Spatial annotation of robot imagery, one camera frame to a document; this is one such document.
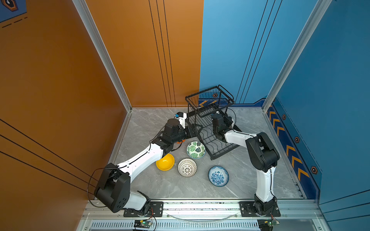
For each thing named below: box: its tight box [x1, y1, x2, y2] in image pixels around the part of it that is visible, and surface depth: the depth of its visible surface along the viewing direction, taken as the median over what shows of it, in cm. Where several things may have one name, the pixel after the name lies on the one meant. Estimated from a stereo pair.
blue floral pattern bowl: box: [207, 165, 230, 188], surface depth 84 cm
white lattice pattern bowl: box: [177, 157, 198, 178], surface depth 87 cm
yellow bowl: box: [156, 153, 175, 171], surface depth 88 cm
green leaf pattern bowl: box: [186, 141, 207, 160], surface depth 95 cm
